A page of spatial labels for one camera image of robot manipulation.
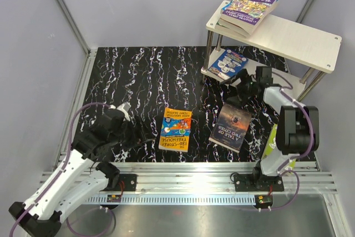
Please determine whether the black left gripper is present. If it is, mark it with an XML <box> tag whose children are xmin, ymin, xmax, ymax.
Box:
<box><xmin>109</xmin><ymin>114</ymin><xmax>156</xmax><ymax>150</ymax></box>

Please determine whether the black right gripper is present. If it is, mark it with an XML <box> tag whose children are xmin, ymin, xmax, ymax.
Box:
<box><xmin>220</xmin><ymin>69</ymin><xmax>258</xmax><ymax>107</ymax></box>

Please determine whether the dark blue treehouse book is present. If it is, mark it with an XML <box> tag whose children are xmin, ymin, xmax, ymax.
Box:
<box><xmin>208</xmin><ymin>49</ymin><xmax>249</xmax><ymax>80</ymax></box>

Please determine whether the yellow 39-storey treehouse book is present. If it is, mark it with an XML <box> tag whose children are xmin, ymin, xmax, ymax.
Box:
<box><xmin>159</xmin><ymin>107</ymin><xmax>192</xmax><ymax>153</ymax></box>

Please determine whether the dark tale of two cities book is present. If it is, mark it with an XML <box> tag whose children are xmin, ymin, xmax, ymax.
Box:
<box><xmin>209</xmin><ymin>104</ymin><xmax>252</xmax><ymax>153</ymax></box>

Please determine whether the orange 78-storey treehouse book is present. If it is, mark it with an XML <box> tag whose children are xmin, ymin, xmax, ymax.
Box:
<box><xmin>215</xmin><ymin>18</ymin><xmax>250</xmax><ymax>37</ymax></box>

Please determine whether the purple treehouse book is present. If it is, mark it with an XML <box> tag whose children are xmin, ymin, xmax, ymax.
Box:
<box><xmin>218</xmin><ymin>0</ymin><xmax>278</xmax><ymax>37</ymax></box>

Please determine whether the lime green treehouse book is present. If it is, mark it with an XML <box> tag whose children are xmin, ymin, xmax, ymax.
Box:
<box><xmin>261</xmin><ymin>124</ymin><xmax>296</xmax><ymax>170</ymax></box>

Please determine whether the green 104-storey treehouse book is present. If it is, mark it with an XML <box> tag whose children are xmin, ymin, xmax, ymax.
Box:
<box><xmin>216</xmin><ymin>0</ymin><xmax>253</xmax><ymax>37</ymax></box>

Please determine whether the blue 26-storey treehouse book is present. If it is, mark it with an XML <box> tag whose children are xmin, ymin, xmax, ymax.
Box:
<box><xmin>220</xmin><ymin>0</ymin><xmax>238</xmax><ymax>16</ymax></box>

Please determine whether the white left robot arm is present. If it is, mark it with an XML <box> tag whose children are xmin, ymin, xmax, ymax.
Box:
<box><xmin>9</xmin><ymin>102</ymin><xmax>148</xmax><ymax>236</ymax></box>

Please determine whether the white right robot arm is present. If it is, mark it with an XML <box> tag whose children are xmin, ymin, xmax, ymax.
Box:
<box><xmin>224</xmin><ymin>66</ymin><xmax>320</xmax><ymax>192</ymax></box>

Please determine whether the black marble pattern mat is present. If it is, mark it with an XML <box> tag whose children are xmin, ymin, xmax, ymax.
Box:
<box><xmin>84</xmin><ymin>47</ymin><xmax>278</xmax><ymax>163</ymax></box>

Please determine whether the white two-tier shelf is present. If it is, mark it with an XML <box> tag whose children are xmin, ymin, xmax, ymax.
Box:
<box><xmin>201</xmin><ymin>0</ymin><xmax>342</xmax><ymax>102</ymax></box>

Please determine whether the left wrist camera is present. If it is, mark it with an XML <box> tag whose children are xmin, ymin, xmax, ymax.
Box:
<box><xmin>109</xmin><ymin>102</ymin><xmax>131</xmax><ymax>121</ymax></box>

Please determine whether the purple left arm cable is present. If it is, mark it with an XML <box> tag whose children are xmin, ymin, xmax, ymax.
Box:
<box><xmin>9</xmin><ymin>102</ymin><xmax>117</xmax><ymax>237</ymax></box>

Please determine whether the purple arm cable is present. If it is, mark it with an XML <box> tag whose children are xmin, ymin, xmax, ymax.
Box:
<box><xmin>9</xmin><ymin>102</ymin><xmax>117</xmax><ymax>237</ymax></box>
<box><xmin>270</xmin><ymin>72</ymin><xmax>317</xmax><ymax>210</ymax></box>

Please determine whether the aluminium mounting rail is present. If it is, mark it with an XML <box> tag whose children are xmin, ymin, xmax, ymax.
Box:
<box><xmin>115</xmin><ymin>162</ymin><xmax>338</xmax><ymax>195</ymax></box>

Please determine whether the white slotted cable duct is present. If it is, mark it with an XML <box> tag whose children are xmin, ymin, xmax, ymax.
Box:
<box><xmin>85</xmin><ymin>194</ymin><xmax>255</xmax><ymax>206</ymax></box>

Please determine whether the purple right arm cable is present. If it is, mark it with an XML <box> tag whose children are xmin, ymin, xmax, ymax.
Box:
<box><xmin>270</xmin><ymin>72</ymin><xmax>317</xmax><ymax>210</ymax></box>

